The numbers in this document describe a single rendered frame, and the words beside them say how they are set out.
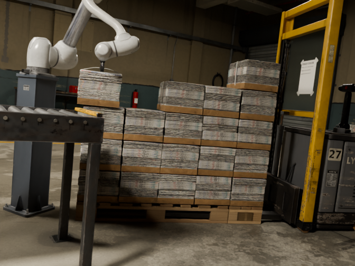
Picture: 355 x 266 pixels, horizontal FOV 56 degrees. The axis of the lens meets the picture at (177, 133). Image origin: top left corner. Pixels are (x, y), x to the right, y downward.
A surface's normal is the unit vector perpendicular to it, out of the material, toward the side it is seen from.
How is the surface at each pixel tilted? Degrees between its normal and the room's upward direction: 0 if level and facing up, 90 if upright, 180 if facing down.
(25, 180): 90
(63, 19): 90
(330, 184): 90
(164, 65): 90
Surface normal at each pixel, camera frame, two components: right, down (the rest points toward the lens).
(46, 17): 0.51, 0.13
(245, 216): 0.22, 0.11
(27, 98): -0.45, 0.04
